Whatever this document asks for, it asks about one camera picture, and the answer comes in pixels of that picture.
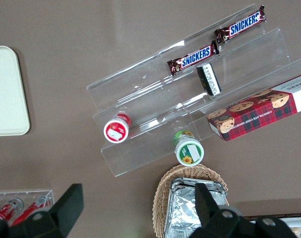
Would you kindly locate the cream plastic serving tray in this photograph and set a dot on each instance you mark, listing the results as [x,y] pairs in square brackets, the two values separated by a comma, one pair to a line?
[6,91]

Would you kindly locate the white rectangular snack bin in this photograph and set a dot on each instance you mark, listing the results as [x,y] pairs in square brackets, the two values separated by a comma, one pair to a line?
[286,219]

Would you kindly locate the small black white snack box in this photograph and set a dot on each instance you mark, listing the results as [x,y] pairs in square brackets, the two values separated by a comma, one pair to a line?
[209,79]

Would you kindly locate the rice cracker bag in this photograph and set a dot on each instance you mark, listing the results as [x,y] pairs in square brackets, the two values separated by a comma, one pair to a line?
[297,231]

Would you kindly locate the red cola bottle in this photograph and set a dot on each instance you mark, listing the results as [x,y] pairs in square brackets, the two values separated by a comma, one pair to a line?
[31,209]
[5,210]

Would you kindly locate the clear acrylic bottle rack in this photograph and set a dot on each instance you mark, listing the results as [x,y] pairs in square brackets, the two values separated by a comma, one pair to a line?
[47,194]

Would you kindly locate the red lidded snack cup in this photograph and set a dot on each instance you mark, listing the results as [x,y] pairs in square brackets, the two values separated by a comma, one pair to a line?
[115,130]

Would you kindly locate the light wicker oval basket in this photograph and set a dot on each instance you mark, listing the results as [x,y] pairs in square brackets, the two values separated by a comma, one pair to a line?
[161,198]

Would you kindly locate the green lidded snack cup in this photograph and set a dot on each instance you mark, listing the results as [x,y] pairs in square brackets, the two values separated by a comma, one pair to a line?
[189,151]

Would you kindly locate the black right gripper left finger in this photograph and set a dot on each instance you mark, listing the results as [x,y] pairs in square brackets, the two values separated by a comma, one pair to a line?
[63,213]

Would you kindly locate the clear acrylic stepped shelf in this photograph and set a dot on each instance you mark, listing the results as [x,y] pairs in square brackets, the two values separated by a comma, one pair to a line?
[145,99]

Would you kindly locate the red tartan cookie box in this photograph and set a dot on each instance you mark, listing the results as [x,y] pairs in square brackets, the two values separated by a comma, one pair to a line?
[254,114]

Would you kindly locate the Snickers chocolate bar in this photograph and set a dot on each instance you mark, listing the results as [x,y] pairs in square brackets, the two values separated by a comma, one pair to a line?
[195,57]
[242,24]

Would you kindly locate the aluminium foil tray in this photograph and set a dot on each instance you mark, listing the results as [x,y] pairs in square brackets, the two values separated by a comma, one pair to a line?
[182,205]

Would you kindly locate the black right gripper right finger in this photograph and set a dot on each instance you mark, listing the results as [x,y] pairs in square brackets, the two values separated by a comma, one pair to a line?
[214,223]

